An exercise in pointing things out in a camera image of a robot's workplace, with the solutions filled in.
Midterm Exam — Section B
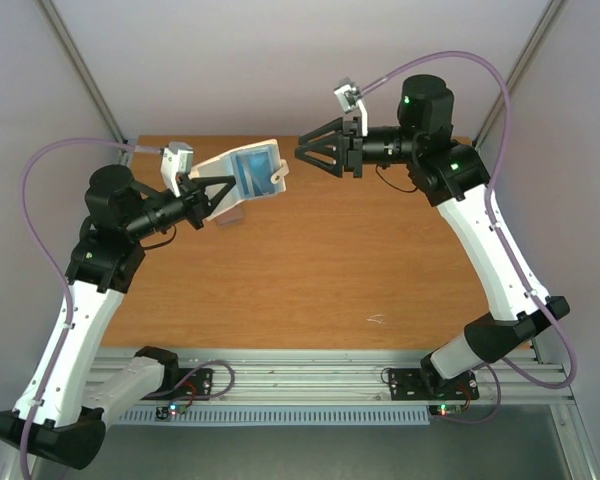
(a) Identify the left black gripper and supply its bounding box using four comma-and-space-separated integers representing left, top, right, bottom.
126, 172, 235, 240

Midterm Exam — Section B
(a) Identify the beige card holder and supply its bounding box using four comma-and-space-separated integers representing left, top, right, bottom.
190, 139, 289, 220

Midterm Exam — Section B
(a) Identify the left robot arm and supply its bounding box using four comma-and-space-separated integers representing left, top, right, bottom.
0, 165, 236, 470

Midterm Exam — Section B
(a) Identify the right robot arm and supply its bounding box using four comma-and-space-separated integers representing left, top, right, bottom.
295, 74, 570, 397

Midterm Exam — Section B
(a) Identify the brown card holder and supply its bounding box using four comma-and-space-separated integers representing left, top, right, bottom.
214, 205, 246, 228

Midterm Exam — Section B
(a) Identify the left circuit board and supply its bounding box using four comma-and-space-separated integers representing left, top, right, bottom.
154, 404, 188, 421

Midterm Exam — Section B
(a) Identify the circuit board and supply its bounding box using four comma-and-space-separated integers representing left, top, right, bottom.
429, 403, 467, 417
154, 404, 188, 421

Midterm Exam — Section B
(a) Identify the right circuit board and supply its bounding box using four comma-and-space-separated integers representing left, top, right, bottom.
429, 403, 467, 417

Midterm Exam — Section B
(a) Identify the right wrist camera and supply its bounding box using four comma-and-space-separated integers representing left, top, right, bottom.
333, 77, 368, 137

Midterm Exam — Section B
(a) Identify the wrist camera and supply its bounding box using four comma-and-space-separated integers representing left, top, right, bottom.
333, 77, 368, 137
160, 141, 194, 197

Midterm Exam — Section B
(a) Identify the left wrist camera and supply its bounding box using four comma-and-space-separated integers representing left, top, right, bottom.
160, 141, 194, 197

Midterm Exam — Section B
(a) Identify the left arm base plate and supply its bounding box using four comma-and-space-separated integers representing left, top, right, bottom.
143, 368, 213, 401

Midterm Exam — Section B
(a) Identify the grey slotted cable duct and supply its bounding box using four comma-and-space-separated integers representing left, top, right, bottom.
117, 405, 430, 427

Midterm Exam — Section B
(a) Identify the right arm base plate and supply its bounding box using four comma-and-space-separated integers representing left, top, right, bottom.
381, 368, 480, 402

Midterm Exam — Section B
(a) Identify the aluminium rail frame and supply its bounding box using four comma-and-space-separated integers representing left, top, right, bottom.
83, 347, 575, 406

